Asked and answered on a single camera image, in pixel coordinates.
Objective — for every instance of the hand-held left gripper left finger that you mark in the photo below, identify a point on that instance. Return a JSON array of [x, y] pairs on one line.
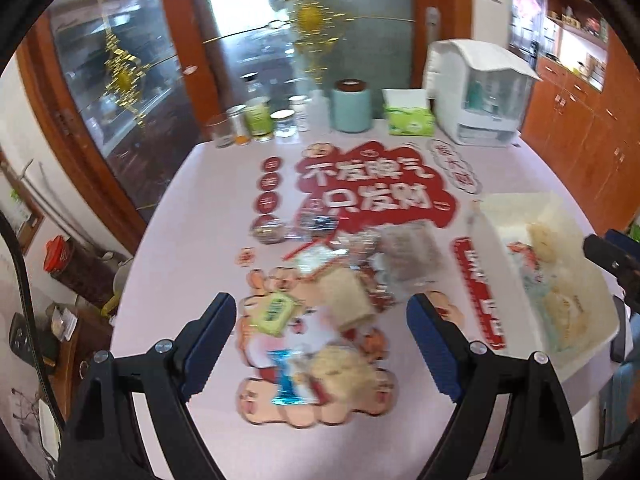
[[207, 340]]

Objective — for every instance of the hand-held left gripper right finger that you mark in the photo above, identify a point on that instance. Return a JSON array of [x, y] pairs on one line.
[[435, 345]]

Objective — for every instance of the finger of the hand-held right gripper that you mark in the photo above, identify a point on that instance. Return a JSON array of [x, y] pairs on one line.
[[600, 255], [620, 327]]

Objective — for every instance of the small green snack packet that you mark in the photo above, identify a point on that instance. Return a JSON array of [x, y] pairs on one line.
[[274, 314]]

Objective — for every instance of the orange white snack packet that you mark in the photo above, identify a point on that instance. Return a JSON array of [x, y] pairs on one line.
[[522, 257]]

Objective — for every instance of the blue candy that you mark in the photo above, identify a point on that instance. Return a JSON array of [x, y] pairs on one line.
[[287, 377]]

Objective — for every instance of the clear printed snack packet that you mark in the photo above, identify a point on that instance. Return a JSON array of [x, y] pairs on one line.
[[412, 252]]

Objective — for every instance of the beige wafer bar packet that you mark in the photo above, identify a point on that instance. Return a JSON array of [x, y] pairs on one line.
[[345, 300]]

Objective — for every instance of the white plastic bin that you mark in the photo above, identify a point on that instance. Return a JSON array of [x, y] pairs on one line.
[[500, 230]]

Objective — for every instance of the brown nut snack packet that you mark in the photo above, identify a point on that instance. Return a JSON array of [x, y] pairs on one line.
[[267, 232]]

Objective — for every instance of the dark snack packet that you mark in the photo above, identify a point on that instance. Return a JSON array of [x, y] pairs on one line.
[[320, 222]]

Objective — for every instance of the person's blue jeans leg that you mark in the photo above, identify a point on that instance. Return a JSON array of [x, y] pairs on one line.
[[625, 390]]

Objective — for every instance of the white kettle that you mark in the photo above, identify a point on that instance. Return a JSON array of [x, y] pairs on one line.
[[119, 280]]

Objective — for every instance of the orange wooden cabinets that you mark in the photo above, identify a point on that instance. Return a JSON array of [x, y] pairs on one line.
[[565, 110]]

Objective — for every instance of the red lidded container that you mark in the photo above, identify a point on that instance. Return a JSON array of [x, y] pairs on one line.
[[57, 255]]

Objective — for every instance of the clear glass tumbler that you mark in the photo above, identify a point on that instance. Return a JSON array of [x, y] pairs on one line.
[[221, 132]]

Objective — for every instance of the jar with orange content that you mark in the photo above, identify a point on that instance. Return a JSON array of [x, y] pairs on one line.
[[239, 127]]

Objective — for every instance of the white cosmetic organizer box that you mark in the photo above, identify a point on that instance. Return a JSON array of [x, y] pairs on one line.
[[450, 85]]

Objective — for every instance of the green tissue box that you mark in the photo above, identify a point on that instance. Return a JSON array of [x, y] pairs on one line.
[[410, 119]]

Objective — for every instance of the glass bottle green label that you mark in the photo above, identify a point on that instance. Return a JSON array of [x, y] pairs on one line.
[[257, 117]]

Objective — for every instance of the small glass jar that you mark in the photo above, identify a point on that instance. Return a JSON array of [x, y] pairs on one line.
[[284, 125]]

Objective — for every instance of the small white pill bottle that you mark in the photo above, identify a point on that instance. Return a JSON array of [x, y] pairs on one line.
[[300, 115]]

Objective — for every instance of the teal canister brown lid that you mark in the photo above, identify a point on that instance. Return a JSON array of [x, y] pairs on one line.
[[351, 107]]

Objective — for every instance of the translucent plastic bottle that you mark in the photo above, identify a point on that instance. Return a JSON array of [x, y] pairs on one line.
[[320, 112]]

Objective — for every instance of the small gold hanging ornament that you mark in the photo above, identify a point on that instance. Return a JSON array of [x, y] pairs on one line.
[[122, 75]]

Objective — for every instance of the frosted glass door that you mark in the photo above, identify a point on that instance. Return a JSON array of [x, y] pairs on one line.
[[380, 35]]

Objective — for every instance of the large gold hanging ornament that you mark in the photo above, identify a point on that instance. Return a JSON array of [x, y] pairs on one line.
[[310, 20]]

